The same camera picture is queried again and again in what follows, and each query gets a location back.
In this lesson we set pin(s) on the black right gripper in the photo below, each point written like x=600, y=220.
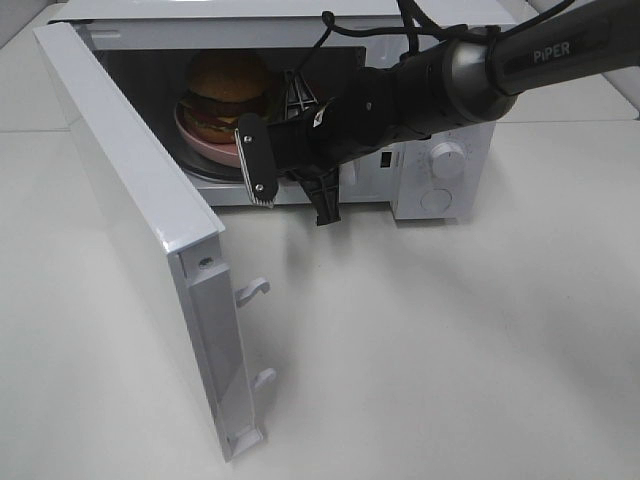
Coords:
x=362, y=119

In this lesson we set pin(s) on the pink plate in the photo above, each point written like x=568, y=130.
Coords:
x=224, y=154

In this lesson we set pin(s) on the burger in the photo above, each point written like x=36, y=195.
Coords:
x=222, y=85

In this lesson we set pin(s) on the white microwave door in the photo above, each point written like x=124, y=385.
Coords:
x=166, y=236

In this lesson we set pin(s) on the round white door button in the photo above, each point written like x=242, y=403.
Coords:
x=436, y=201

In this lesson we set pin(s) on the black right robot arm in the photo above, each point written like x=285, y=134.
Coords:
x=449, y=78

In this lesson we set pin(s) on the glass microwave turntable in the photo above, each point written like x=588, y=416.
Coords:
x=209, y=170

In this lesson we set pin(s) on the white microwave oven body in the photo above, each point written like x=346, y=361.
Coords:
x=121, y=67

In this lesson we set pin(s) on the lower white control knob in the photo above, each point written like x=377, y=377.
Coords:
x=447, y=160

